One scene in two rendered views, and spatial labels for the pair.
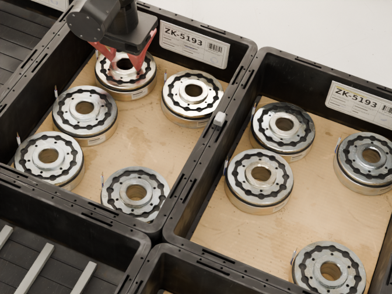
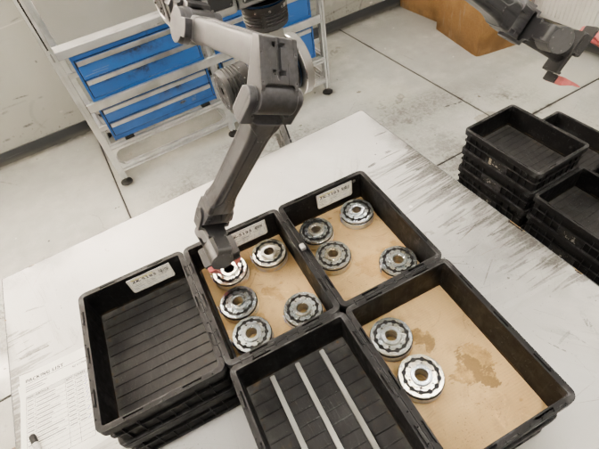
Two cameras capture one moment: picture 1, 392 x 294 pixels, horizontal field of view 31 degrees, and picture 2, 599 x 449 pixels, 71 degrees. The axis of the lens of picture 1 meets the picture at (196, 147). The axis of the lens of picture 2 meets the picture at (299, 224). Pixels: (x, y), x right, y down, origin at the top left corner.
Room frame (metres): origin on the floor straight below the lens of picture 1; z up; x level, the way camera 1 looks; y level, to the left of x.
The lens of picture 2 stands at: (0.07, 0.38, 1.83)
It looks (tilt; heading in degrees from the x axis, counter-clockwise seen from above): 48 degrees down; 325
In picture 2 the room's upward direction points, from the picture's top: 12 degrees counter-clockwise
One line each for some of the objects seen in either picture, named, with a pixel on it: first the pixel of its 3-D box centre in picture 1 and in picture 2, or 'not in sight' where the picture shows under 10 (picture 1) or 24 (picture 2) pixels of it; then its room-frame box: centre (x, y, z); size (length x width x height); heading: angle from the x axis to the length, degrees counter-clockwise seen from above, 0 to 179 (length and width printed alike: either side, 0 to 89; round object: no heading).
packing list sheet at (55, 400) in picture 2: not in sight; (59, 407); (0.93, 0.71, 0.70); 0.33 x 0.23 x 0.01; 166
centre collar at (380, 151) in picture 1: (371, 156); (356, 209); (0.69, -0.27, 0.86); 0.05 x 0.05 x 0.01
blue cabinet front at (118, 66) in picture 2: not in sight; (151, 80); (2.53, -0.47, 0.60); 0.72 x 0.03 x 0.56; 76
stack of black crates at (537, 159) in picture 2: not in sight; (512, 175); (0.58, -1.23, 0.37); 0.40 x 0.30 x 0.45; 166
